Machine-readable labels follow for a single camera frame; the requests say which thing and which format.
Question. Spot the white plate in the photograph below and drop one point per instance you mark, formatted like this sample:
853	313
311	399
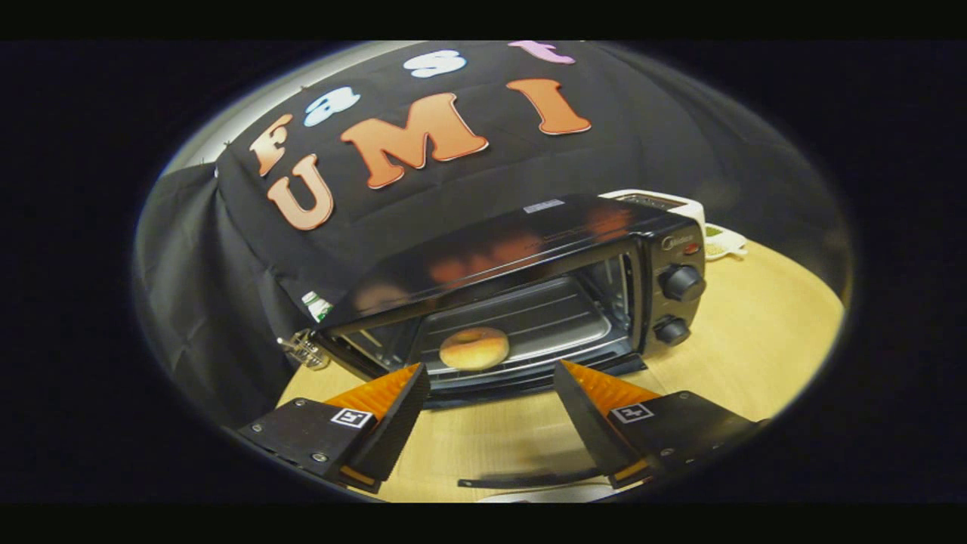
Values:
544	497

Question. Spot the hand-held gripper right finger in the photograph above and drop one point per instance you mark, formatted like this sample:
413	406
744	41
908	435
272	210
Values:
583	423

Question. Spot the small white drink bottle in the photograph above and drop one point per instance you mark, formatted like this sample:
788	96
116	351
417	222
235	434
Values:
319	306

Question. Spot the small white dish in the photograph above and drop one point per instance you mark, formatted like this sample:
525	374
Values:
725	243

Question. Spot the black toaster oven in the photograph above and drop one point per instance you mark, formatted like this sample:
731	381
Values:
529	242

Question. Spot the white bread toaster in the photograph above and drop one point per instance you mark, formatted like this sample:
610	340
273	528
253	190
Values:
672	204

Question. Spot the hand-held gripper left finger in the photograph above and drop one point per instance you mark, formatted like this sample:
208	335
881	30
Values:
400	427

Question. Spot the brown bagel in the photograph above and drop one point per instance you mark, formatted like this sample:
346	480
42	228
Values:
474	349

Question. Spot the metal oven tray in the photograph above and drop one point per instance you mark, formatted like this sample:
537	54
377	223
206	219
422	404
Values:
559	317

